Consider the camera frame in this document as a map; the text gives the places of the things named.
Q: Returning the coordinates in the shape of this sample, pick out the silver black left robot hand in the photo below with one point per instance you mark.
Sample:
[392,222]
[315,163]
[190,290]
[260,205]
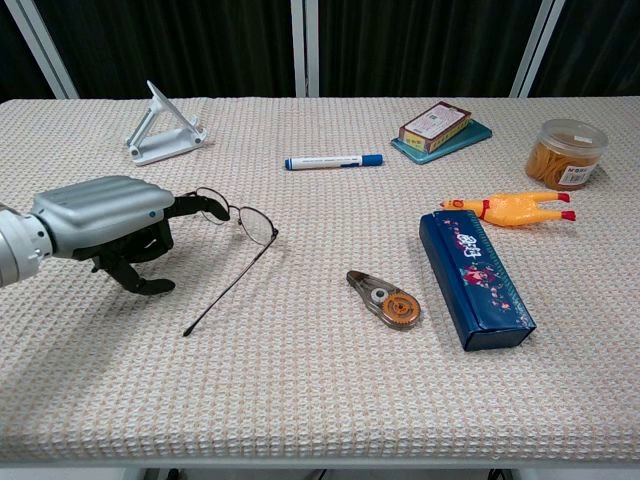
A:
[100,205]

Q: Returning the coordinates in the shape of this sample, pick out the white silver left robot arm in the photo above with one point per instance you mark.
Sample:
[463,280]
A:
[17,245]

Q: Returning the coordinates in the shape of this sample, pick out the white folding phone stand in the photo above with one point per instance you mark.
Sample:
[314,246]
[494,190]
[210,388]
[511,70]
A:
[162,142]

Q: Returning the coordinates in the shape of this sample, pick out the black pleated curtain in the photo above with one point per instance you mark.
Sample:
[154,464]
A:
[175,45]

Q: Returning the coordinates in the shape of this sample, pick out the white marker with blue cap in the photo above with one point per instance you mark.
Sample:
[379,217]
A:
[325,161]

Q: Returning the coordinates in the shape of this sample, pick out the beige waffle-weave tablecloth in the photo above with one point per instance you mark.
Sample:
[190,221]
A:
[300,390]

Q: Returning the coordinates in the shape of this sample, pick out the clear correction tape dispenser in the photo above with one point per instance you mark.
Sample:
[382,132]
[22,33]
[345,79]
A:
[392,305]

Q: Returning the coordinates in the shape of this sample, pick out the red cream card box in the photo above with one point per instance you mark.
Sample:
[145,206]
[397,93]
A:
[435,125]

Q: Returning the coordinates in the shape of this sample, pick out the teal phone case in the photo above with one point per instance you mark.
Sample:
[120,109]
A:
[467,137]

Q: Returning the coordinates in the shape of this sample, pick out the dark blue pencil case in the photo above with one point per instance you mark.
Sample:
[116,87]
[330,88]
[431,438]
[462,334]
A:
[475,280]

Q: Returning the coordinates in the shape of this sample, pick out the yellow rubber chicken toy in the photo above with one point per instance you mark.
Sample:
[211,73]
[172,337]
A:
[515,207]

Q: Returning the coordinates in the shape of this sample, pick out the clear jar of rubber bands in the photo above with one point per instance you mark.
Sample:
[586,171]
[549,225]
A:
[562,157]

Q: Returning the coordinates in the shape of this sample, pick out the white metal frame post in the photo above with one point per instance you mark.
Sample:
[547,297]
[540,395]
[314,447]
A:
[305,50]
[537,50]
[42,50]

